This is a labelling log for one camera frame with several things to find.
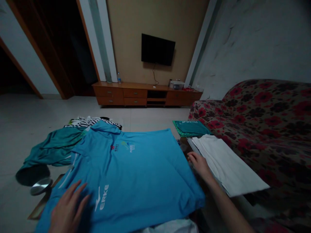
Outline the round shiny metal lid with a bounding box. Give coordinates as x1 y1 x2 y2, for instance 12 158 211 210
30 178 53 196

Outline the brown wooden board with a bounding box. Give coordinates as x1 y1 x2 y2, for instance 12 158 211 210
27 173 59 221

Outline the floral red sofa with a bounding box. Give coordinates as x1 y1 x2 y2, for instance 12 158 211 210
189 78 311 233

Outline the white cloth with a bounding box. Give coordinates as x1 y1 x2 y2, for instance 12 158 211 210
149 218 199 233

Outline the person's left hand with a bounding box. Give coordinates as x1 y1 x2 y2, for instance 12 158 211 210
49 180 92 233

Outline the blue sports t-shirt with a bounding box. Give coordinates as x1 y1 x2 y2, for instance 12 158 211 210
34 121 206 233

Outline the black and white striped garment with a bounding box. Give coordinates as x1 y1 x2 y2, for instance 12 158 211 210
64 116 122 130

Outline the folded teal garment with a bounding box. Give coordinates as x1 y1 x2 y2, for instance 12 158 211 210
172 119 212 137

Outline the crumpled teal garment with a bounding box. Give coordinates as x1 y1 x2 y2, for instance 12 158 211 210
15 127 89 187

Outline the wooden television cabinet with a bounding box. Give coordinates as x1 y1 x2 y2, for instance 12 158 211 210
91 72 204 108

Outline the black television cable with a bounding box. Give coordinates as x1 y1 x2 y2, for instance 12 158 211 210
152 63 160 86

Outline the wooden door frame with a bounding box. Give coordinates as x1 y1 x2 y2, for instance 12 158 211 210
0 0 75 100

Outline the stack of folded white cloths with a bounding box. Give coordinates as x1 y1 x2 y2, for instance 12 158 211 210
186 134 271 197

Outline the person's right hand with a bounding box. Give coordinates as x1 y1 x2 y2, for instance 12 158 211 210
188 151 215 187

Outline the black wall television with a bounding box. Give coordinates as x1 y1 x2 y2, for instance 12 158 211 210
141 33 176 67

